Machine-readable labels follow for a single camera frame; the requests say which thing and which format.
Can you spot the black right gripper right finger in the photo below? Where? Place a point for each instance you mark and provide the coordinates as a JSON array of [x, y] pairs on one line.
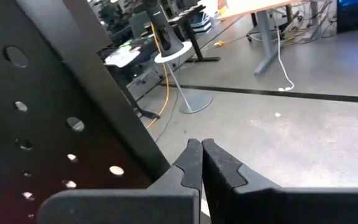
[[291, 208]]

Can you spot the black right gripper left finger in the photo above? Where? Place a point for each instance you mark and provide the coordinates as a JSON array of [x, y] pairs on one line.
[[120, 208]]

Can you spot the grey floor stand round base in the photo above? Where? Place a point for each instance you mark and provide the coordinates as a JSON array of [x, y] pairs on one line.
[[194, 102]]

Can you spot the black metal pegboard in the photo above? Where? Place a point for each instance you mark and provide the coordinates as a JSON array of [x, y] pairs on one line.
[[48, 81]]

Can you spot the dark grey desk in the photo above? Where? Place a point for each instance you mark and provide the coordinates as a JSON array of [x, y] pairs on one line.
[[126, 53]]

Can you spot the wooden desk grey legs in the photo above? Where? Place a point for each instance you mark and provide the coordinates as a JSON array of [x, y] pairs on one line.
[[264, 31]]

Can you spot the black desk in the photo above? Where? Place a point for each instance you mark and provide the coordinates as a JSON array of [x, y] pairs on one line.
[[194, 40]]

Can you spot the grey office chair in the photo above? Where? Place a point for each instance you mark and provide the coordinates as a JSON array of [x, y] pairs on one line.
[[140, 23]]

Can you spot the blue white stacked bins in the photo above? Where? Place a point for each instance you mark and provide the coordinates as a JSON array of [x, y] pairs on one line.
[[201, 23]]

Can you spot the black cabinet blue glow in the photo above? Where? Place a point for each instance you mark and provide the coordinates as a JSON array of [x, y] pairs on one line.
[[357, 15]]

